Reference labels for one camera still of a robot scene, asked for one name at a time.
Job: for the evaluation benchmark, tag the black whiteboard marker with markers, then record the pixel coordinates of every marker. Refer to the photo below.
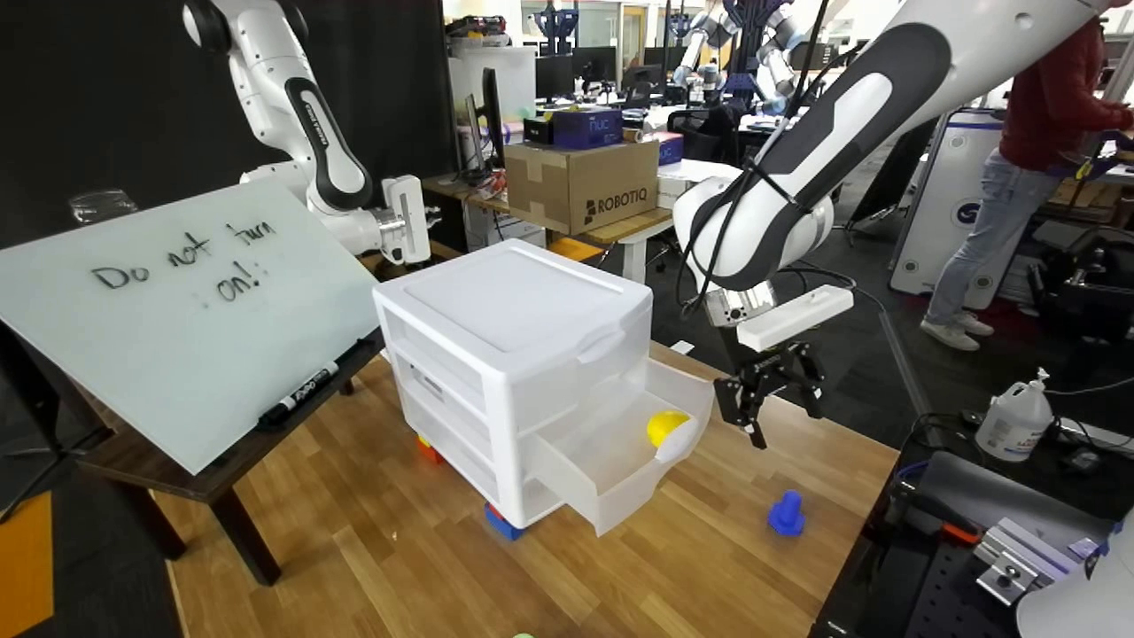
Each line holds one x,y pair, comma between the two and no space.
309,385

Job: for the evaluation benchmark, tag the white plastic jug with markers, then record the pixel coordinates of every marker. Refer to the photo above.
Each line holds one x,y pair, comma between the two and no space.
1013,426

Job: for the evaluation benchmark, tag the large cardboard box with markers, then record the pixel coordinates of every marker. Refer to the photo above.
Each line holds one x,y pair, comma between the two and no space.
578,183

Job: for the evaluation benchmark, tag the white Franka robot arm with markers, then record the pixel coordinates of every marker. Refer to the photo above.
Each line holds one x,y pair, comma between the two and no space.
756,232

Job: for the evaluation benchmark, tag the whiteboard with handwriting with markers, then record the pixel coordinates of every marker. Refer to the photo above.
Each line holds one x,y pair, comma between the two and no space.
177,329

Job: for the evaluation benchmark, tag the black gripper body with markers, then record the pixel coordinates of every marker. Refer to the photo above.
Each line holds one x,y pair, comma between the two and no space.
774,369

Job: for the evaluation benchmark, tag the white plastic drawer cabinet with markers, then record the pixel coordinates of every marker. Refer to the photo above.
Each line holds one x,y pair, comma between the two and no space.
509,306

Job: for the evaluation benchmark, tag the dark wooden easel stand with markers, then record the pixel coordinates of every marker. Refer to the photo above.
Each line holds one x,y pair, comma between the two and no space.
250,536

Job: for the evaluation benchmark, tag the dark flat equipment case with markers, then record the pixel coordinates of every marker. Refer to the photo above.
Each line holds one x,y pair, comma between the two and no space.
1002,490

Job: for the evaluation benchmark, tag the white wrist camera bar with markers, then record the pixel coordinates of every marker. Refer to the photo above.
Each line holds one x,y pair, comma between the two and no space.
797,317

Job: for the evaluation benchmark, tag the yellow lemon toy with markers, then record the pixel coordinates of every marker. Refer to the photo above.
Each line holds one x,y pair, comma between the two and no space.
666,426

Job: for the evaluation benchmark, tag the orange cup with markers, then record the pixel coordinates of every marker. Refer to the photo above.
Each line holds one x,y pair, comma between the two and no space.
427,451

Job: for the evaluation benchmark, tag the person in red top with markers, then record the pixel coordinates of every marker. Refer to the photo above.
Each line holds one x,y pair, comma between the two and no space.
1050,117

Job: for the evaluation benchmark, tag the aluminium extrusion bar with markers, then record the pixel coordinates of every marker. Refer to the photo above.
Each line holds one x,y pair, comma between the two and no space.
1046,538

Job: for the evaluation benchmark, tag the black clamp with orange trigger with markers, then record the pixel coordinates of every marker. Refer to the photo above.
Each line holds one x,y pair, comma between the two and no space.
958,531

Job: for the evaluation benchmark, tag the white background cabinet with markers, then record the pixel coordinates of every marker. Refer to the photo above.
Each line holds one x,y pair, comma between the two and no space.
518,82

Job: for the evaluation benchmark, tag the dark blue box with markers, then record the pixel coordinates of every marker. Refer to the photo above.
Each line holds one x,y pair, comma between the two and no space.
578,127

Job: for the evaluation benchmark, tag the orange panel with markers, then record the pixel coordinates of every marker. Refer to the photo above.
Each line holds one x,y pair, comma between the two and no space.
23,569

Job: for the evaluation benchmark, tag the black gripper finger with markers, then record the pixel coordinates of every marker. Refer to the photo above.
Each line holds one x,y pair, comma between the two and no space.
815,395
752,421

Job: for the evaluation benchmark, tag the translucent plastic drawer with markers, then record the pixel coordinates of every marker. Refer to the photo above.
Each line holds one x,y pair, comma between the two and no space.
604,471

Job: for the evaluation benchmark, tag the black perforated mounting board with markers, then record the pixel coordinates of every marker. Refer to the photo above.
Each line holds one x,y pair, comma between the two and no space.
909,589

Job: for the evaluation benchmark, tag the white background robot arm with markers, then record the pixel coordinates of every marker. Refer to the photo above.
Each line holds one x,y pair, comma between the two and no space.
251,59

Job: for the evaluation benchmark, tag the small metal bracket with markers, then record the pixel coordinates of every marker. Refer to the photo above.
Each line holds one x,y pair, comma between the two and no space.
1009,579

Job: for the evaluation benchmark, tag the white panel with round logo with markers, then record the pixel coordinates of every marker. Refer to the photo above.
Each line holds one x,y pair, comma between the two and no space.
945,223

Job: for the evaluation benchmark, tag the blue block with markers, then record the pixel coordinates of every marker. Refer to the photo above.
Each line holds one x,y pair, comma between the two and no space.
505,525

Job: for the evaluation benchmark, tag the blue hex bolt toy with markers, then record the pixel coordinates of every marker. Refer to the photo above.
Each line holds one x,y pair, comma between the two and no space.
787,518

